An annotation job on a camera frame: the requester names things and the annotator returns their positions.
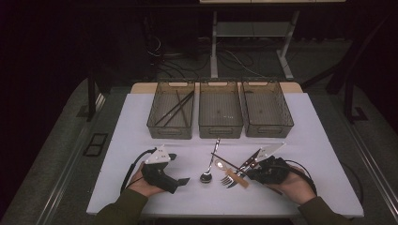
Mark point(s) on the person's left hand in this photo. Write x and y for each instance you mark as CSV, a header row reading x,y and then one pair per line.
x,y
140,186

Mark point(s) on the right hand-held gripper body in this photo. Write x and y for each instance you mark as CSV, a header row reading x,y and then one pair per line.
x,y
272,172

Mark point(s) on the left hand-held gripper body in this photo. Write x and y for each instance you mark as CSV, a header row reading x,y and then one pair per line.
x,y
158,178

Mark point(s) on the metal spoon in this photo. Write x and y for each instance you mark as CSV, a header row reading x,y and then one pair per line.
x,y
206,177

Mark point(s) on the grey metal desk frame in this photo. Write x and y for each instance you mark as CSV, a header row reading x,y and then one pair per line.
x,y
214,47

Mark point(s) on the person's right hand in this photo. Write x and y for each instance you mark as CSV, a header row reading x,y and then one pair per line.
x,y
297,187

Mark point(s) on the black chopstick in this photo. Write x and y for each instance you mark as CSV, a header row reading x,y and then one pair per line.
x,y
176,111
173,108

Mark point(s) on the smoky transparent plastic bin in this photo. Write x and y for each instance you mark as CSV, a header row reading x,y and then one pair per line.
x,y
266,109
220,109
171,131

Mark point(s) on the black metal stand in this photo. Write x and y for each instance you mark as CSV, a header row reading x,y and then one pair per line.
x,y
349,103
91,100

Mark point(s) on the small wooden utensil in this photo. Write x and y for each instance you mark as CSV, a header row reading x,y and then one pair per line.
x,y
241,182

